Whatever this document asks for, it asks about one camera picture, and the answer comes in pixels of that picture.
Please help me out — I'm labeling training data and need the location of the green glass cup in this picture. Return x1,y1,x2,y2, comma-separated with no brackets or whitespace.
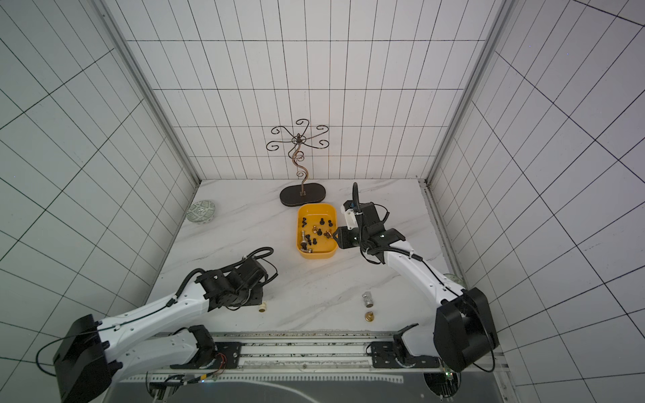
444,273,467,289

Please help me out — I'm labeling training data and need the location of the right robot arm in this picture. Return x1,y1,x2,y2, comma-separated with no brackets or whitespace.
333,198,500,372

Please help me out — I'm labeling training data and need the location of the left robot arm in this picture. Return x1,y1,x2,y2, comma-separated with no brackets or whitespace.
49,247,277,402

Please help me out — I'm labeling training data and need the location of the metal jewelry stand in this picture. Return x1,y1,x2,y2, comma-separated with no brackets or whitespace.
265,118,329,208

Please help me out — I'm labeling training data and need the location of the aluminium mounting rail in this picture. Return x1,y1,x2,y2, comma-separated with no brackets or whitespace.
102,329,510,376

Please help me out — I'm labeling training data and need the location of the yellow plastic storage box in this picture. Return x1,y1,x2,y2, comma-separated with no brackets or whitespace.
296,203,338,260

